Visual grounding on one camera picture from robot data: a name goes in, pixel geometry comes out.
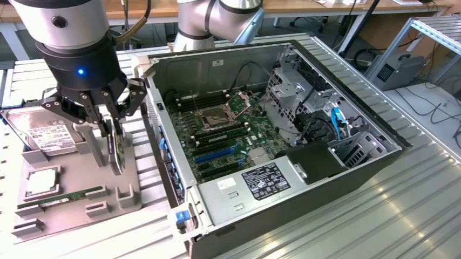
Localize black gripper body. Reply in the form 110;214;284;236
35;36;129;124

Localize black graphics card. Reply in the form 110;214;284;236
105;106;127;176

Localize silver hard disk drive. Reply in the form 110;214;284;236
0;107;79;157

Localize blue disk carrier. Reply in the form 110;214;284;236
0;98;45;127

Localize green motherboard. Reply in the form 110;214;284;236
164;90;293;185

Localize black RAM slot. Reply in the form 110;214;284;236
180;98;232;113
177;93;225;106

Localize silver CPU chip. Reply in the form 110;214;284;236
26;169;59;197

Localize wooden desk white legs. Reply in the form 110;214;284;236
0;0;181;62

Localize open metal socket cover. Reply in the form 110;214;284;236
225;91;256;115

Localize grey parts rack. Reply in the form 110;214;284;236
7;118;145;246

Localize black expansion slot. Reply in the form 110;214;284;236
201;167;242;182
192;142;233;158
200;161;237;173

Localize green loose RAM stick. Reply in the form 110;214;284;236
17;186;105;210

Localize blue expansion slot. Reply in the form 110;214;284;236
194;149;234;163

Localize silver chipset heatsink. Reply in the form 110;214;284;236
248;149;272;166

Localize silver perforated drive cage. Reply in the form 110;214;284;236
265;66;328;146

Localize silver power supply unit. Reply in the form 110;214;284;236
194;155;315;227

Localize blue case latch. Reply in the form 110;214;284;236
174;210;192;225

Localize black office chair base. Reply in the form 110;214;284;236
273;16;329;35

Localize black plastic air shroud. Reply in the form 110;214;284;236
276;141;349;186

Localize silver disk bay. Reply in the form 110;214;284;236
329;132;391;168

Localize open black PC case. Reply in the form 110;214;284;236
130;39;413;259

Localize black stand pole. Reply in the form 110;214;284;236
339;0;381;54

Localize grey floor appliance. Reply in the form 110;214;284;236
365;50;428;91

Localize long wooden desk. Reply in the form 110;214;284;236
265;0;455;54

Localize robot cable bundle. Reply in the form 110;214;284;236
115;0;153;43

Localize black wire in case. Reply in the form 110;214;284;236
230;62;277;91

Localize black power wire bundle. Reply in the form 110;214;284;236
293;109;339;145

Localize blue data wire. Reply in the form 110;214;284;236
329;106;347;141

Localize coiled black cable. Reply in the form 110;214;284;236
355;48;377;68

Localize black floor cable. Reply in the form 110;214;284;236
395;82;461;126

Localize aluminium frame rack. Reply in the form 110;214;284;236
365;16;461;90

